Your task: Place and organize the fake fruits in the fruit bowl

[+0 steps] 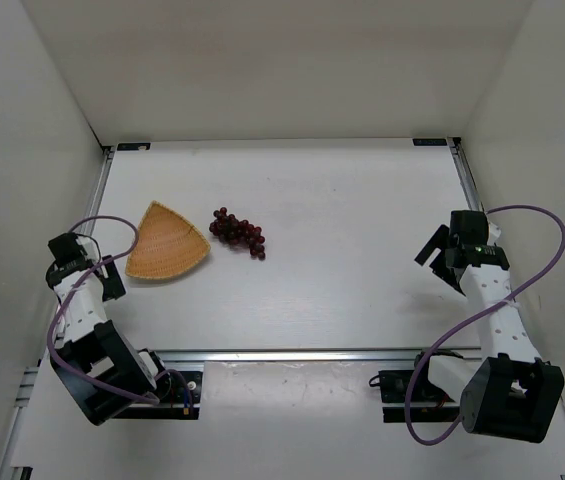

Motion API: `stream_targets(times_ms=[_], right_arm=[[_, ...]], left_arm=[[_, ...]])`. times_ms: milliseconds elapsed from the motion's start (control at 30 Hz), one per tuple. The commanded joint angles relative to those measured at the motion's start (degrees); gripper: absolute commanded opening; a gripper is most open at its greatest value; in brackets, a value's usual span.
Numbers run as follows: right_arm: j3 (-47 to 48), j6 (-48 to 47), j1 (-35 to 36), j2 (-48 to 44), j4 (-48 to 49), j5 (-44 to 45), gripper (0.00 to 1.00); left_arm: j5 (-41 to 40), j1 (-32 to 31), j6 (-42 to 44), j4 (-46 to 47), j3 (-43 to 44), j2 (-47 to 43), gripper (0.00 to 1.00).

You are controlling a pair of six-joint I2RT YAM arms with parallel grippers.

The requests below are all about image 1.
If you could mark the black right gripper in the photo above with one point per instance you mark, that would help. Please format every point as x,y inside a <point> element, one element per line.
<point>442,257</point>

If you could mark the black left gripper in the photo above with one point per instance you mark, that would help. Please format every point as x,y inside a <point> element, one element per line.
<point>112,286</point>

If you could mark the dark red fake grapes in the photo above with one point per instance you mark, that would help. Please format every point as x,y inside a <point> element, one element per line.
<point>238,233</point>

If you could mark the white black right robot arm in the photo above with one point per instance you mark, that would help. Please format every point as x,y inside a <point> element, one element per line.
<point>514,393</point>

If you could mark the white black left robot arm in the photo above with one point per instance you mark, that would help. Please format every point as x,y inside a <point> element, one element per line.
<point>93,349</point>

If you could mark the woven bamboo fruit bowl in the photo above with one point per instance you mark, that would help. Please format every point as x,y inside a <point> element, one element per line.
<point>168,246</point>

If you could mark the aluminium left side rail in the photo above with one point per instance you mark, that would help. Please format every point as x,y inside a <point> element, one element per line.
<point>98,192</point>

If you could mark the aluminium rail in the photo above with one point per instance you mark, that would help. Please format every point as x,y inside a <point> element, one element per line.
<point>98,192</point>
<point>466,177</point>
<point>289,356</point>

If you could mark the aluminium right side rail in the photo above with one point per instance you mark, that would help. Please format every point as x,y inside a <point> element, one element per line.
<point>466,177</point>

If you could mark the black right corner bracket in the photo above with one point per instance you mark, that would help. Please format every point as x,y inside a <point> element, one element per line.
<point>429,142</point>

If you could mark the black corner bracket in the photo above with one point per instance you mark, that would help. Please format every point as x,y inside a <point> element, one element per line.
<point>429,142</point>
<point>133,146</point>

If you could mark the black left corner bracket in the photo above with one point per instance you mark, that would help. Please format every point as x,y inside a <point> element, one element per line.
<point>133,146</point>

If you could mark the aluminium front rail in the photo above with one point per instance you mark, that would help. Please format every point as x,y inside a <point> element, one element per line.
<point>289,356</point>

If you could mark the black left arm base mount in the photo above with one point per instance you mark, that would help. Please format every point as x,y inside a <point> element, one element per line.
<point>180,396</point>

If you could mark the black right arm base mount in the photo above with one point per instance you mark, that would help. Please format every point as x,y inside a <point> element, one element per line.
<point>429,403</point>

